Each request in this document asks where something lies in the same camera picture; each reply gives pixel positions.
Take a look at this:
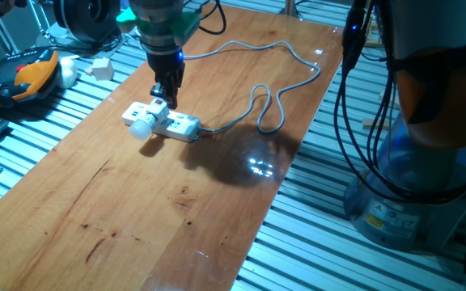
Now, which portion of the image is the white bulb holder with bulb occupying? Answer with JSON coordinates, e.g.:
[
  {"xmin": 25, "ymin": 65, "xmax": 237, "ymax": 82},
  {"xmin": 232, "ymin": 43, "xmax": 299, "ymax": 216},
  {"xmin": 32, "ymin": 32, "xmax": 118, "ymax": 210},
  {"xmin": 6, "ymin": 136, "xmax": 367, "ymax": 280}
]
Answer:
[{"xmin": 129, "ymin": 98, "xmax": 171, "ymax": 141}]

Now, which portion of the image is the white polyhedron block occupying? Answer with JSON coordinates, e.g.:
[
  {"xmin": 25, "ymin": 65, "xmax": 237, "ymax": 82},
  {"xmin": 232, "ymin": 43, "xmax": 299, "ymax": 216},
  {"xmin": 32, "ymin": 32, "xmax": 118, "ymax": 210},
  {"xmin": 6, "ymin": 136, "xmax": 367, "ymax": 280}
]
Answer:
[{"xmin": 85, "ymin": 57, "xmax": 115, "ymax": 82}]

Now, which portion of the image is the grey power strip cable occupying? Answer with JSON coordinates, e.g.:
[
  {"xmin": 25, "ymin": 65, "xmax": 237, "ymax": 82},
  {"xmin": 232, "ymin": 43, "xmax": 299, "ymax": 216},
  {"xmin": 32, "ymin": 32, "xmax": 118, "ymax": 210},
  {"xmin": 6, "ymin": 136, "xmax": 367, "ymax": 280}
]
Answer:
[{"xmin": 183, "ymin": 40, "xmax": 322, "ymax": 135}]

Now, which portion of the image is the white power strip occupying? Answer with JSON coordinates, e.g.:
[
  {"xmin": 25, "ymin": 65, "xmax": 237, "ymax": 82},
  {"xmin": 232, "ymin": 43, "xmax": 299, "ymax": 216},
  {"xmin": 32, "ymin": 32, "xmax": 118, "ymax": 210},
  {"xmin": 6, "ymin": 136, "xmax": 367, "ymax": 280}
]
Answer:
[{"xmin": 121, "ymin": 100, "xmax": 201, "ymax": 143}]

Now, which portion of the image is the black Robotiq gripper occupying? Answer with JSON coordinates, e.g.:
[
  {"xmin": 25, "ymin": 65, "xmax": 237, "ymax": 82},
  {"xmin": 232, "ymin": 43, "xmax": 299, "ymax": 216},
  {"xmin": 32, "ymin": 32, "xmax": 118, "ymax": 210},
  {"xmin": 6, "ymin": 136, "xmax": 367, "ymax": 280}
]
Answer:
[{"xmin": 146, "ymin": 46, "xmax": 186, "ymax": 110}]

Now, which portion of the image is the orange black teach pendant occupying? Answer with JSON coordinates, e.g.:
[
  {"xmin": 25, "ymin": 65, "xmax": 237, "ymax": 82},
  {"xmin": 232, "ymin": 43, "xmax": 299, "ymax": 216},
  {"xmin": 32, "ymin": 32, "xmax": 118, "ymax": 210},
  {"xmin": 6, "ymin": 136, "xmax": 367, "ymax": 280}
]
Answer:
[{"xmin": 0, "ymin": 47, "xmax": 61, "ymax": 109}]

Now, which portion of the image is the small wooden piece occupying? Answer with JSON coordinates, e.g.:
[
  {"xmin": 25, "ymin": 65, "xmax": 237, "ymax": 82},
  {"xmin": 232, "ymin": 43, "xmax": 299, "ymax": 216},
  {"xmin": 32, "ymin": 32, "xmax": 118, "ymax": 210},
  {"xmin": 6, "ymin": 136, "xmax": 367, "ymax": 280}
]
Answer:
[{"xmin": 362, "ymin": 117, "xmax": 391, "ymax": 130}]

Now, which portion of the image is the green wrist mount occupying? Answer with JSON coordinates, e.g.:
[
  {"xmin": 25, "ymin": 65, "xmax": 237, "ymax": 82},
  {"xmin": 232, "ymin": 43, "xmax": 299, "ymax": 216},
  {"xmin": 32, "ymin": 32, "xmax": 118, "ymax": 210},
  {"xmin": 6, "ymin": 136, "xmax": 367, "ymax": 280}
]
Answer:
[{"xmin": 135, "ymin": 11, "xmax": 201, "ymax": 46}]

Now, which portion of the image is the white round object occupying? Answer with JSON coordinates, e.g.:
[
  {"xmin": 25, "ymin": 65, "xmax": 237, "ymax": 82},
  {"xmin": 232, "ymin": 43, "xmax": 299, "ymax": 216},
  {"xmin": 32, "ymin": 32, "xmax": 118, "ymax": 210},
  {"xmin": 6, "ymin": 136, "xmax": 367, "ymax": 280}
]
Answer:
[{"xmin": 57, "ymin": 56, "xmax": 78, "ymax": 90}]

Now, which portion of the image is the small green object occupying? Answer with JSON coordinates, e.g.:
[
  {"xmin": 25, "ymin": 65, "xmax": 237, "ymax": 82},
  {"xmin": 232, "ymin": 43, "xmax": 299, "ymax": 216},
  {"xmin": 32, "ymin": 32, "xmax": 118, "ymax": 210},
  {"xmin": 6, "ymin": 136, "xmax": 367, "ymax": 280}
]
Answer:
[{"xmin": 115, "ymin": 6, "xmax": 138, "ymax": 34}]

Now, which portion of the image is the thin metal rod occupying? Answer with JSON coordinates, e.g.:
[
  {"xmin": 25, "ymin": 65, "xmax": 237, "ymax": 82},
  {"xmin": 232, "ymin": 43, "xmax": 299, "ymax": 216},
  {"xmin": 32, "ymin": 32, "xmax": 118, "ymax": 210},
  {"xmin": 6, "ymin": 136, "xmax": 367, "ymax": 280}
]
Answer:
[{"xmin": 28, "ymin": 0, "xmax": 51, "ymax": 37}]

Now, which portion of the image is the black round spool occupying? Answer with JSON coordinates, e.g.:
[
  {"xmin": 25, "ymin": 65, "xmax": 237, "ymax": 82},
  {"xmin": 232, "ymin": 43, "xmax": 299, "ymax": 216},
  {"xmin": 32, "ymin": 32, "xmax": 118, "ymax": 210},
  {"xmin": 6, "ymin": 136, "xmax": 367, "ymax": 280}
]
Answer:
[{"xmin": 53, "ymin": 0, "xmax": 121, "ymax": 45}]

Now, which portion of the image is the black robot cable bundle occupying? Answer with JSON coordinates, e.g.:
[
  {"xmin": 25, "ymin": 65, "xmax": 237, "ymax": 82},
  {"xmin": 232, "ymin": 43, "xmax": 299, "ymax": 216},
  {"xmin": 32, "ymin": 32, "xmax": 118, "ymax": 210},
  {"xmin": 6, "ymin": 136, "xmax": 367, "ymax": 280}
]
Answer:
[{"xmin": 184, "ymin": 0, "xmax": 466, "ymax": 205}]

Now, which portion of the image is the orange wooden board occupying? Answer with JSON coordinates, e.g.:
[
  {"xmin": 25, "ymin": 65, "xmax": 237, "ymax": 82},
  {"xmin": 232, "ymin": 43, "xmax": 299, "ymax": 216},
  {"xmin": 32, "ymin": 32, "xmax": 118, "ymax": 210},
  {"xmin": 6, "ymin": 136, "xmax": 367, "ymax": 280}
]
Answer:
[{"xmin": 0, "ymin": 3, "xmax": 347, "ymax": 291}]

